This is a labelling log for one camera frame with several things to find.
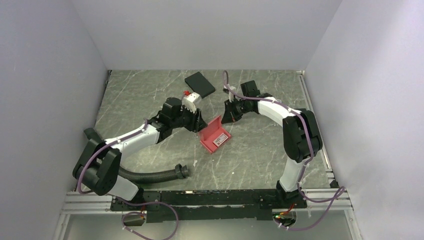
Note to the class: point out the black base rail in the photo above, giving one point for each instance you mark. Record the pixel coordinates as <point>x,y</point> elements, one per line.
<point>165,205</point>

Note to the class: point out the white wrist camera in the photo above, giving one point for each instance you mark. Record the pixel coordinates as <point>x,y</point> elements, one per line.
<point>190,100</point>
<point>230,90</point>

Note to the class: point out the black flat box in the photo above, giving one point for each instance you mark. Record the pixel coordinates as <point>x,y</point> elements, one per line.
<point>199,84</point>

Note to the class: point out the small red white box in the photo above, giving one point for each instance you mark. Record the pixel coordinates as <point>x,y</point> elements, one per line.
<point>221,139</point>

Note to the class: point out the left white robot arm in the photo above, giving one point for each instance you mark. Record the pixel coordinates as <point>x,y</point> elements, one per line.
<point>97,169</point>

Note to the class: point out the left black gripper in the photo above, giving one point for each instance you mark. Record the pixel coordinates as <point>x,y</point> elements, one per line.
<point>197,123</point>

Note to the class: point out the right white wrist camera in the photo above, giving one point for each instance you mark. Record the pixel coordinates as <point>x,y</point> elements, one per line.
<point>230,90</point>

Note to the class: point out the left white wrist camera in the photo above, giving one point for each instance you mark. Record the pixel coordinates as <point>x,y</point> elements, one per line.
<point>190,100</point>

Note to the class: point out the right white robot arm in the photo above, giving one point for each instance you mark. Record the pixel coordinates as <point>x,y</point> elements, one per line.
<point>301,136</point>

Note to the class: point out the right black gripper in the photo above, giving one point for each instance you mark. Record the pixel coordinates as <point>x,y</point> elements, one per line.
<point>229,116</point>

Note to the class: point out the aluminium frame rail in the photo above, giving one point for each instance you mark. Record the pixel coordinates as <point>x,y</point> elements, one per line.
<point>328,216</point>

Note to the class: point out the red paper box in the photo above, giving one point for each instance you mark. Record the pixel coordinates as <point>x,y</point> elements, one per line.
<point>210,133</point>

